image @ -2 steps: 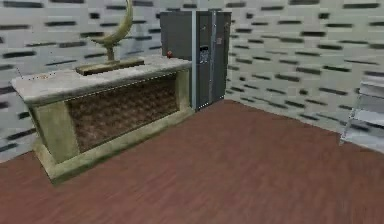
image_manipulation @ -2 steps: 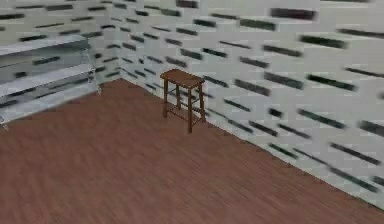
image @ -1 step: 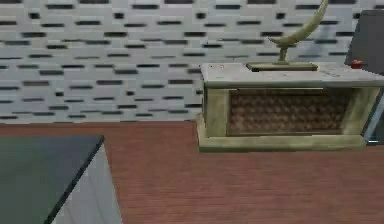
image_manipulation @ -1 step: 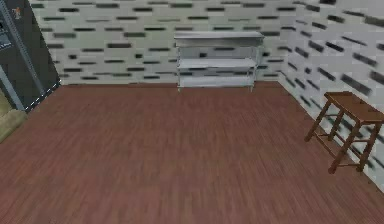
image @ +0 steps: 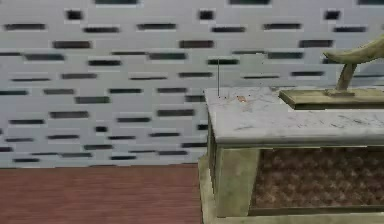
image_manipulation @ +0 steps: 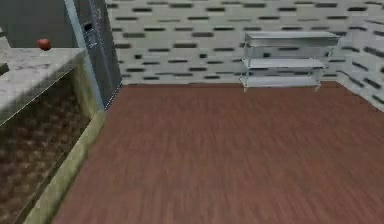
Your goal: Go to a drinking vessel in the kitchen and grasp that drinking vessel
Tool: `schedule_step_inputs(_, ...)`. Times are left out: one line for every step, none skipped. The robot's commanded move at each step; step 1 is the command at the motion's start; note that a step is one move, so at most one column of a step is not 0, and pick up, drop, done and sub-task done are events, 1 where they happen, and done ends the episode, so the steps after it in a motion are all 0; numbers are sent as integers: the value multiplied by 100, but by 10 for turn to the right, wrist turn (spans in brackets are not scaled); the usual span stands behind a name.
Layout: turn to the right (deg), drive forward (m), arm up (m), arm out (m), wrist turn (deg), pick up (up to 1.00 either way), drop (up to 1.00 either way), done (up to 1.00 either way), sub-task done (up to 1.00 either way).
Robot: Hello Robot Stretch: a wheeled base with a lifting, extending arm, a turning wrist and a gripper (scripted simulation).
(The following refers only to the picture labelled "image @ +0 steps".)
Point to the olive bronze statue on base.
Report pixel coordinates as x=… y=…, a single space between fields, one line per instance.
x=336 y=98

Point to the small orange brown object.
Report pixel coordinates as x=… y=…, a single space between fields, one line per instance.
x=241 y=98

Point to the marble top olive cabinet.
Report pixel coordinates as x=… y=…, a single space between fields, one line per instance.
x=293 y=126

